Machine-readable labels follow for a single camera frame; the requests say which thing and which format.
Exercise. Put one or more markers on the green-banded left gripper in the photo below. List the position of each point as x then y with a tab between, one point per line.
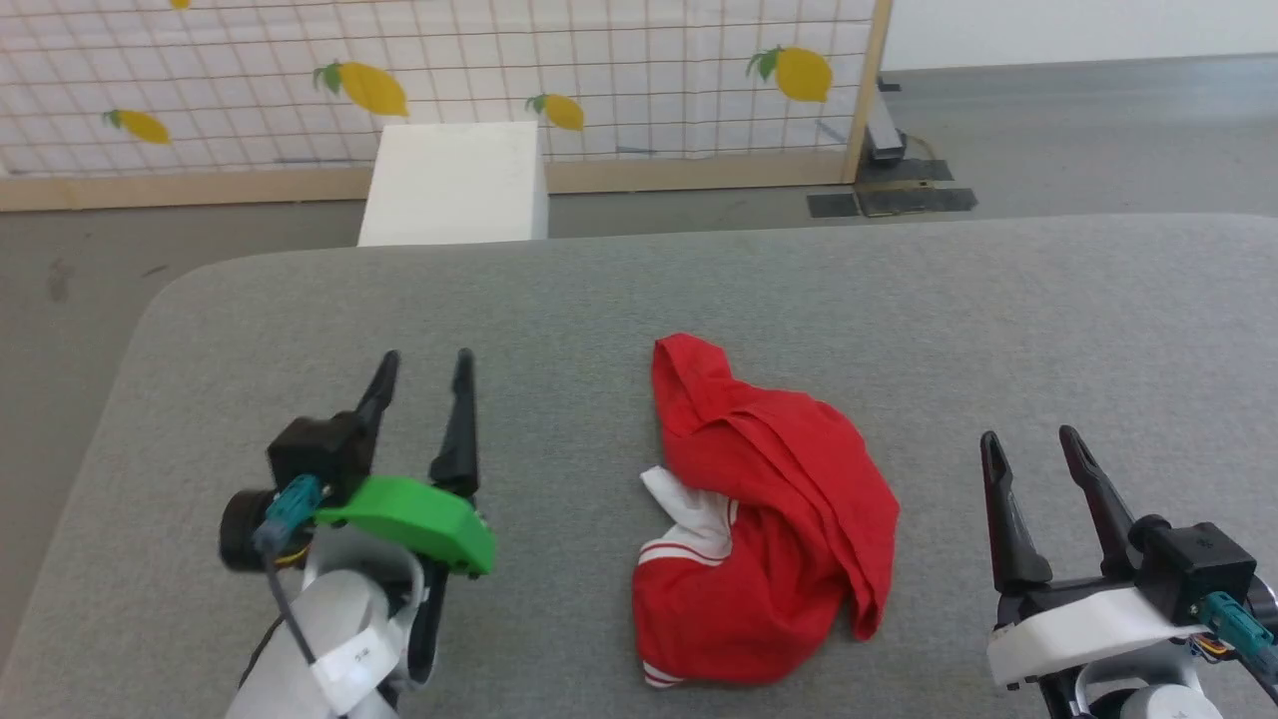
419	519

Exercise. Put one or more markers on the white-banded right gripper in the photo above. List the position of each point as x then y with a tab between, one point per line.
1078	624

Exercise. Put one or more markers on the red jersey with white trim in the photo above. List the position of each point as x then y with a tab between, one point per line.
779	519

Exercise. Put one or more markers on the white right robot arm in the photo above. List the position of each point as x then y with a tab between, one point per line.
1148	699

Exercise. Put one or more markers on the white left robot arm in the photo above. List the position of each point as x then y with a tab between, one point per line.
329	619

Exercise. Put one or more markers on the white box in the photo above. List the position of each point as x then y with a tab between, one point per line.
454	185

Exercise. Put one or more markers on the long black floor mat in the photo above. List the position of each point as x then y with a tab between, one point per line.
917	200

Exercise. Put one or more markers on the small black floor mat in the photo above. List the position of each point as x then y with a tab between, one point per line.
834	205

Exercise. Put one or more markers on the lemon-print tiled panel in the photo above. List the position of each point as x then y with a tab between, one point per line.
599	60

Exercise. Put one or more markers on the grey metal panel support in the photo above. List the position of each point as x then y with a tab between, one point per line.
886	135

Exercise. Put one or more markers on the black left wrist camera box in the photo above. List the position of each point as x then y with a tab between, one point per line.
315	454

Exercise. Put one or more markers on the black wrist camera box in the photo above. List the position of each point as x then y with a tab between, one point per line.
315	454
1193	564

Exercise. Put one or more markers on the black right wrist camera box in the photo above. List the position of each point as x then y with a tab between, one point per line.
1193	564

